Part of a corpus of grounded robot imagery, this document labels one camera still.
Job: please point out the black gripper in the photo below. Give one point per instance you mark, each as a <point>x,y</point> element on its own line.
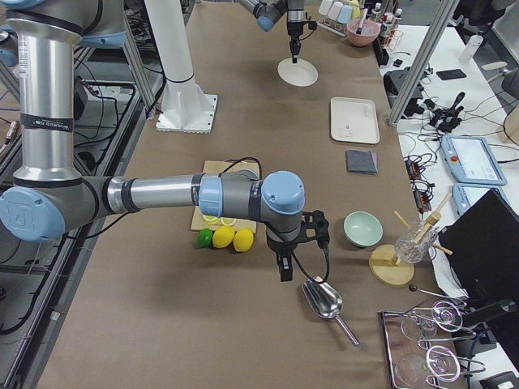
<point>293,29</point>
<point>277,245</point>

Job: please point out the cream round plate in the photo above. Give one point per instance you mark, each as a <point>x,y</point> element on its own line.
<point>300,74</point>

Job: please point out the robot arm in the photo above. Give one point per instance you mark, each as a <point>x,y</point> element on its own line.
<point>51,197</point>
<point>267,15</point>

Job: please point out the cream rabbit tray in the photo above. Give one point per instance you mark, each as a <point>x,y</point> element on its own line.
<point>354,120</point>

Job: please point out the yellow lemon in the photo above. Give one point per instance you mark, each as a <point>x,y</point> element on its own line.
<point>223,236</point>
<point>243,240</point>

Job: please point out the rack of pastel cups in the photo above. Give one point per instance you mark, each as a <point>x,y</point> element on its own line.
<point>336,14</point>

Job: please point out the steel scoop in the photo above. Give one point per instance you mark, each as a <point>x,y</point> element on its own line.
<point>326,302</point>

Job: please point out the lemon slice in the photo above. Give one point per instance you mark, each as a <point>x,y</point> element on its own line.
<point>226,221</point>
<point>211,219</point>

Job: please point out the pink bowl with ice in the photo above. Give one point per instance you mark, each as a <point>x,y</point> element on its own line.
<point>370,31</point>

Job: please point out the mint green bowl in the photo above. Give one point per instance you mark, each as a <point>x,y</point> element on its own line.
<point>362,229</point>

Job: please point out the green lime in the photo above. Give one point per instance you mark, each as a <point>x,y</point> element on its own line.
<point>204,238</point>

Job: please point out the wooden cup stand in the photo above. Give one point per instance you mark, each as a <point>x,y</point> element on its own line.
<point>388,268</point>

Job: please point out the grey folded cloth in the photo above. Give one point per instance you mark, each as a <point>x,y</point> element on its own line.
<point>361,162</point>

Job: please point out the crystal glass cup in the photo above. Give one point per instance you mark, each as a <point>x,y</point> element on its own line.
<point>413,244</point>

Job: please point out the blue teach pendant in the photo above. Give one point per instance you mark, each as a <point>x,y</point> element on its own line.
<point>466,195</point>
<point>471,160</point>

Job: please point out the black monitor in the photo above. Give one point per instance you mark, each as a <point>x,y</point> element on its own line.
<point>484,242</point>

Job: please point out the white column pedestal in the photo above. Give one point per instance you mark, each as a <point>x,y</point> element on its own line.
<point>184,105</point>

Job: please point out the aluminium frame post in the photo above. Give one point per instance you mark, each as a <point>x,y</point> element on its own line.
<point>426,49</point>

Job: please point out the wire glass holder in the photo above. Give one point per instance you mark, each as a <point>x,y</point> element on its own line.
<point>434,364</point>

